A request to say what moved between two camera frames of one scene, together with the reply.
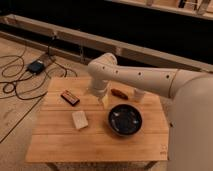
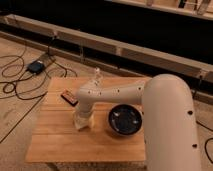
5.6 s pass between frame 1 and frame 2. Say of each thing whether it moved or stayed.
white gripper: moved
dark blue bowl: stayed
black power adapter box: stayed
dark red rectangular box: stayed
